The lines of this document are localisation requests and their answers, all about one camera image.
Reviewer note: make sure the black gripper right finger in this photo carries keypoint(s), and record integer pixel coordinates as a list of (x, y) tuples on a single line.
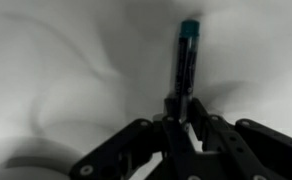
[(252, 150)]

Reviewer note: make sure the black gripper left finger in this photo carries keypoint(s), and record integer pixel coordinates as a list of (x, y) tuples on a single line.
[(136, 146)]

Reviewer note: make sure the teal and black marker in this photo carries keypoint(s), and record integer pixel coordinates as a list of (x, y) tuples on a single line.
[(186, 60)]

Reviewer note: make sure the grey bowl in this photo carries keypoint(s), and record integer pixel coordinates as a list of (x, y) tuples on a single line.
[(26, 168)]

